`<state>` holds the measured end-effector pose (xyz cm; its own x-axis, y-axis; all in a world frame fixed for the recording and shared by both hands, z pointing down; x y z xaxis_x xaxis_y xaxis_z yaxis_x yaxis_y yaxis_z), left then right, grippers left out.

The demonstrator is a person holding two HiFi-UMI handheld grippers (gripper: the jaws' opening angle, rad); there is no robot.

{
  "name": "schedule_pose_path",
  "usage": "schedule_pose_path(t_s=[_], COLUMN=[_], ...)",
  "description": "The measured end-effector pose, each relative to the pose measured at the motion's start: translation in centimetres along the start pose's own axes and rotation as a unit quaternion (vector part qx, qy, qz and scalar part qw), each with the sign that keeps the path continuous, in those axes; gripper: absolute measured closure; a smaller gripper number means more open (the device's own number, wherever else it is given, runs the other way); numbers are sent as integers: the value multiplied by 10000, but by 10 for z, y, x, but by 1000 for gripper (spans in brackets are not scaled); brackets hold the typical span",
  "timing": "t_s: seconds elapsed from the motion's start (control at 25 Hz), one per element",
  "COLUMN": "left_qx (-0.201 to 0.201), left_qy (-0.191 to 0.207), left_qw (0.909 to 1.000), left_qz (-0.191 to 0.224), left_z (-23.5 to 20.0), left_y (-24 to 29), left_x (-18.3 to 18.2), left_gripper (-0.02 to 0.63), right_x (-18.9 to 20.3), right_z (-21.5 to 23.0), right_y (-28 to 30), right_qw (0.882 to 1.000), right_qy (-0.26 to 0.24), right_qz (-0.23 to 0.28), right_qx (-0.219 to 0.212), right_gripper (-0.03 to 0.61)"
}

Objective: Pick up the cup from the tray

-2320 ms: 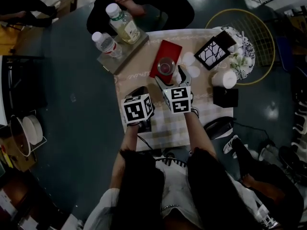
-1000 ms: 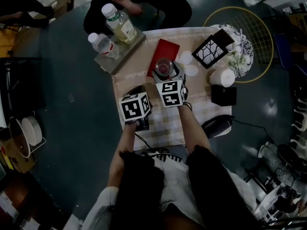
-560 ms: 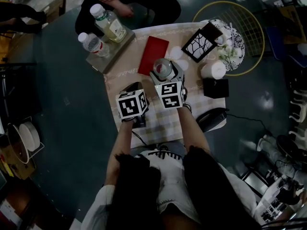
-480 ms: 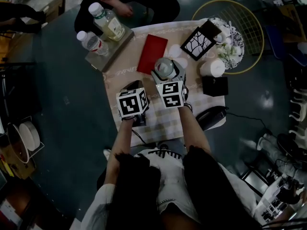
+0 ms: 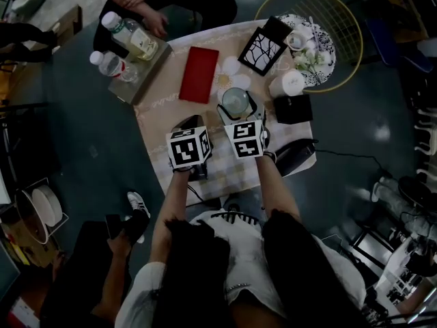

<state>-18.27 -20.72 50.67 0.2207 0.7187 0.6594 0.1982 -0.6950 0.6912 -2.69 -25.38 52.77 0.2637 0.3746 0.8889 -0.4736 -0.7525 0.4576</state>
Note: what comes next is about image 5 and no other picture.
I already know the beige chequered tablecloth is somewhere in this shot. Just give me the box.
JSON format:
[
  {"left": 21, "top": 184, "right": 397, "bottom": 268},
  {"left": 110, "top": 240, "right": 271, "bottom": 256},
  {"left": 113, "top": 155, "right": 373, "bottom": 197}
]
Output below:
[{"left": 132, "top": 18, "right": 318, "bottom": 200}]

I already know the black square box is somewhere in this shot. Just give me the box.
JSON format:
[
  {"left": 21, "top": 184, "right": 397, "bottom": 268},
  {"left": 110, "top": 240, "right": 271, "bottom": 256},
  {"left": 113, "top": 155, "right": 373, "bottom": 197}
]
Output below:
[{"left": 272, "top": 94, "right": 314, "bottom": 125}]

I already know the red rectangular case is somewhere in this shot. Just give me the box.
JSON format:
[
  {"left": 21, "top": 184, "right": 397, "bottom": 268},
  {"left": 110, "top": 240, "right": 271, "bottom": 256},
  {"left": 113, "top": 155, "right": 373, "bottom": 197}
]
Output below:
[{"left": 178, "top": 46, "right": 221, "bottom": 105}]

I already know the black white patterned plate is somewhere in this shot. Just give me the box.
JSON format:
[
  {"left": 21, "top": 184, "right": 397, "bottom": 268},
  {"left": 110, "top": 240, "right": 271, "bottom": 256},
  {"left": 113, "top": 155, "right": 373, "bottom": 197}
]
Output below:
[{"left": 276, "top": 14, "right": 337, "bottom": 87}]

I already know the gold wire chair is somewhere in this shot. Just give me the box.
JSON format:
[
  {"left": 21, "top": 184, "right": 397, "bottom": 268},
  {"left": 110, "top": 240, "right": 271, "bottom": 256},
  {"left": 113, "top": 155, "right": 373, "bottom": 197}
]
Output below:
[{"left": 254, "top": 0, "right": 364, "bottom": 94}]

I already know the black device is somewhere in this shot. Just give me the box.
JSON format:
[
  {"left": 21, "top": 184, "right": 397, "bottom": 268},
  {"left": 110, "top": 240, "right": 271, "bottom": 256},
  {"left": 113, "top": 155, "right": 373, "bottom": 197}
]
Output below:
[{"left": 272, "top": 138, "right": 320, "bottom": 178}]

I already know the white cylinder candle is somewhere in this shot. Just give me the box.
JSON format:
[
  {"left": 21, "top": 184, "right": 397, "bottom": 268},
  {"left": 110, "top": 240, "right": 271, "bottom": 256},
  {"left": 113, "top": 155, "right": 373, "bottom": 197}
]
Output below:
[{"left": 268, "top": 68, "right": 306, "bottom": 98}]

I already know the grey beige box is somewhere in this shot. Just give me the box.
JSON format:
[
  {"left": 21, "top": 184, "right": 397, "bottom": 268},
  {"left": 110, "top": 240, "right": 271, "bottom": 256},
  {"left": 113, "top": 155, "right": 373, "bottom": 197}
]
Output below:
[{"left": 108, "top": 39, "right": 174, "bottom": 107}]

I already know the clear glass cup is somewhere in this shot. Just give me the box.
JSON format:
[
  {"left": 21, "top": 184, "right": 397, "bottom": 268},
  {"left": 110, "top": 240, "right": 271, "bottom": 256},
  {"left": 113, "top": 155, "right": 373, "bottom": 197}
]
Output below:
[{"left": 221, "top": 87, "right": 251, "bottom": 120}]

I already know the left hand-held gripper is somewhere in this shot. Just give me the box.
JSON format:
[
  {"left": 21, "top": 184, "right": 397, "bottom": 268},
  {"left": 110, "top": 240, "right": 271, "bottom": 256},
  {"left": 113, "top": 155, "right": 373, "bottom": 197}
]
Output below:
[{"left": 166, "top": 113, "right": 214, "bottom": 181}]

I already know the white shoe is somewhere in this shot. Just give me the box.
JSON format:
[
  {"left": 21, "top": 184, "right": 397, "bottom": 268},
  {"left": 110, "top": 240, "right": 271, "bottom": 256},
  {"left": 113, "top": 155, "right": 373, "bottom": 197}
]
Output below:
[{"left": 126, "top": 191, "right": 152, "bottom": 219}]

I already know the clear water bottle red label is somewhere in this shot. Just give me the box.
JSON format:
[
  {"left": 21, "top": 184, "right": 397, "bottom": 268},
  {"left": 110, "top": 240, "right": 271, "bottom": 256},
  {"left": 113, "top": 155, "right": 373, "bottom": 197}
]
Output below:
[{"left": 89, "top": 50, "right": 141, "bottom": 83}]

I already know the person's right forearm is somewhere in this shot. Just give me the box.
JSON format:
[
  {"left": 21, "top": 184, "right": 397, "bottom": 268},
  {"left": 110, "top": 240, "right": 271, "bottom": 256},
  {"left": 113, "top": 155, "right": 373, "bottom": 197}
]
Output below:
[{"left": 255, "top": 154, "right": 302, "bottom": 226}]

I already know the white chair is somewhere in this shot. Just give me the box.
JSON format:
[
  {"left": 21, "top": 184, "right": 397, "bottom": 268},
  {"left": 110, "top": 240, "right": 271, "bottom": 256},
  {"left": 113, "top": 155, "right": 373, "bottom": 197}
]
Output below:
[{"left": 412, "top": 107, "right": 437, "bottom": 181}]

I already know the black phone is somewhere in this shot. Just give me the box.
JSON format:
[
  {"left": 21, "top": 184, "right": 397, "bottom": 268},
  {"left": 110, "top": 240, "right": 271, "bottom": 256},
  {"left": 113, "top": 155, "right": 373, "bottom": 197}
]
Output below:
[{"left": 104, "top": 213, "right": 124, "bottom": 241}]

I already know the blue chair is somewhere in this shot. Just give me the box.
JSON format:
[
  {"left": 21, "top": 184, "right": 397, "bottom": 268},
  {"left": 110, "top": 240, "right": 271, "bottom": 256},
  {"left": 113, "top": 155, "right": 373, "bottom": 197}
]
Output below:
[{"left": 364, "top": 16, "right": 435, "bottom": 74}]

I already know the round white stool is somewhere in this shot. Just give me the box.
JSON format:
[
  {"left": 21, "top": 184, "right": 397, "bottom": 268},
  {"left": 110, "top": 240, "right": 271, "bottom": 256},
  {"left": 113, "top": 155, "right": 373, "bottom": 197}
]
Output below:
[{"left": 14, "top": 177, "right": 70, "bottom": 246}]

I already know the yellow drink bottle white cap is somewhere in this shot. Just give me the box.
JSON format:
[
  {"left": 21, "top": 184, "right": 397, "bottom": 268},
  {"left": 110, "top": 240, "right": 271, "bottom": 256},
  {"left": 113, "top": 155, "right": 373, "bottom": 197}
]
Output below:
[{"left": 100, "top": 11, "right": 160, "bottom": 62}]

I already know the white flower-shaped tray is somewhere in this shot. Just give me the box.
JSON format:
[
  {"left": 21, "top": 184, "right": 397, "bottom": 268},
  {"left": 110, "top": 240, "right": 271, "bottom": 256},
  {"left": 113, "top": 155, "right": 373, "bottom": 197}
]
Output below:
[{"left": 213, "top": 55, "right": 253, "bottom": 97}]

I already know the person's white shirt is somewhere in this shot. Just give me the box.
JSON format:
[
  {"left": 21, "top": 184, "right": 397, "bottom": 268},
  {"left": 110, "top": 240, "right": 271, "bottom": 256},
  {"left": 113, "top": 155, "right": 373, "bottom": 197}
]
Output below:
[{"left": 114, "top": 213, "right": 368, "bottom": 328}]

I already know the black cable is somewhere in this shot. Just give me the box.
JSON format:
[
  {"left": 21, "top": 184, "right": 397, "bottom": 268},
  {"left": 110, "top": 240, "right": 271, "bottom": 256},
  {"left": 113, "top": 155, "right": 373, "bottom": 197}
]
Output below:
[{"left": 313, "top": 147, "right": 394, "bottom": 180}]

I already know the small white cup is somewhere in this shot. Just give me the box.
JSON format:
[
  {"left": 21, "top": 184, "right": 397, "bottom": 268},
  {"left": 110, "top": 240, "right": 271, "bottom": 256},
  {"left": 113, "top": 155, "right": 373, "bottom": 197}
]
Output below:
[{"left": 285, "top": 31, "right": 308, "bottom": 51}]

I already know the black frame with branch pattern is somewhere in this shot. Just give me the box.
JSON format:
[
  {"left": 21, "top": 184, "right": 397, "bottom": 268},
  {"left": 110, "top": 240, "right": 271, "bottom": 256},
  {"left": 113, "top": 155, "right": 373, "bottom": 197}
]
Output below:
[{"left": 237, "top": 15, "right": 294, "bottom": 77}]

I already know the person's left forearm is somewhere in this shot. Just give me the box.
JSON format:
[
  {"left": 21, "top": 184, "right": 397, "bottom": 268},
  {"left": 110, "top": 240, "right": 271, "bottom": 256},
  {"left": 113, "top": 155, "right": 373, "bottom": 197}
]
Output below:
[{"left": 149, "top": 168, "right": 193, "bottom": 263}]

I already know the white flower bunch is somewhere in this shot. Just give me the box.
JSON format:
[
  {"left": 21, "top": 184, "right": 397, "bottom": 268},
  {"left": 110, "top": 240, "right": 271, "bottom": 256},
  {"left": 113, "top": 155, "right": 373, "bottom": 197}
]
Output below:
[{"left": 292, "top": 48, "right": 327, "bottom": 77}]

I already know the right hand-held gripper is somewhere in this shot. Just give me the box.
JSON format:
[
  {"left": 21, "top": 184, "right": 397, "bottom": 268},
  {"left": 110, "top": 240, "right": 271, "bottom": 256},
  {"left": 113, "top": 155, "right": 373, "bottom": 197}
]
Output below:
[{"left": 216, "top": 92, "right": 271, "bottom": 161}]

